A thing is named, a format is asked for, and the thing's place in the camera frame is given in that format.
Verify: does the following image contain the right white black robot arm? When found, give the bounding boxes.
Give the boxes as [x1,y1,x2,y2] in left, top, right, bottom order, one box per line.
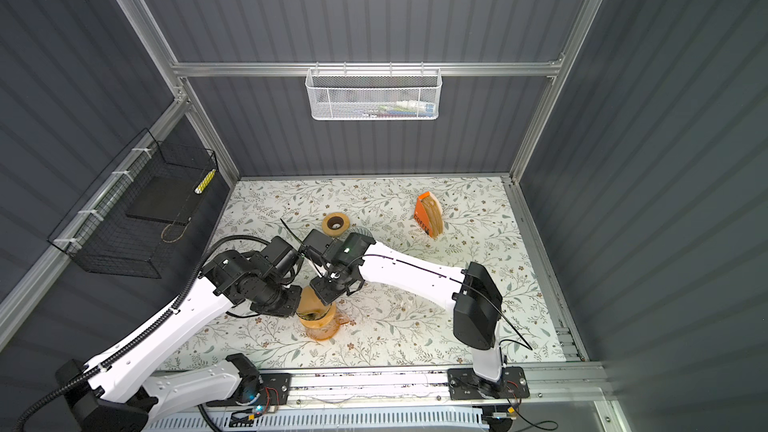
[300,230,530,402]

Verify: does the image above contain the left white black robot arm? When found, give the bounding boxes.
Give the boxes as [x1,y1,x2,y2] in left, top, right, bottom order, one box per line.
[57,246,302,431]

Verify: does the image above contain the grey glass dripper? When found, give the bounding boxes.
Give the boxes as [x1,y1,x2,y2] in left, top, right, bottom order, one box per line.
[351,226,373,238]

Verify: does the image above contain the orange coffee filter holder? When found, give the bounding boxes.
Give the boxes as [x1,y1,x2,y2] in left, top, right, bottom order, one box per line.
[414,192,444,239]

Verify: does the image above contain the black foam pad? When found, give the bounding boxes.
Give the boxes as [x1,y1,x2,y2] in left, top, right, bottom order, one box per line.
[126,177,203,225]

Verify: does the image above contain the floral table mat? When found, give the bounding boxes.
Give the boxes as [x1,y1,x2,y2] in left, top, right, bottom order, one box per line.
[164,177,566,370]

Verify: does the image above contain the tubes in white basket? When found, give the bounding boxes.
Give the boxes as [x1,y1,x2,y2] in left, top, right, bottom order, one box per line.
[359,100,438,119]

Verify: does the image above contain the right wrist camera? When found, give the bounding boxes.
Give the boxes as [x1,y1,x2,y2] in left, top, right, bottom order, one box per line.
[299,229,335,267]

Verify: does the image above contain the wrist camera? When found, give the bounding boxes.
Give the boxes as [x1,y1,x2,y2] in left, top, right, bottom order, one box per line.
[260,236,300,284]
[299,229,335,267]

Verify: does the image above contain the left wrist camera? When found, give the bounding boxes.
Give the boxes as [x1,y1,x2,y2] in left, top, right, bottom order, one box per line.
[260,236,300,284]

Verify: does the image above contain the black corrugated cable conduit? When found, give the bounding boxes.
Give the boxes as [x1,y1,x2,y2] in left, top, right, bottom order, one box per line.
[11,235,271,432]

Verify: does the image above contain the black wire side basket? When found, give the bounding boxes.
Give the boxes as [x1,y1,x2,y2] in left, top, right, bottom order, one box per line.
[48,130,218,279]

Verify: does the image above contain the white wire wall basket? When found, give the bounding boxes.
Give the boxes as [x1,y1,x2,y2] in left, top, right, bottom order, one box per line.
[305,64,443,121]

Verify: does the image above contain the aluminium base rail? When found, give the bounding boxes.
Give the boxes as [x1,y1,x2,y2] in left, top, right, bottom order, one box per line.
[119,362,619,418]

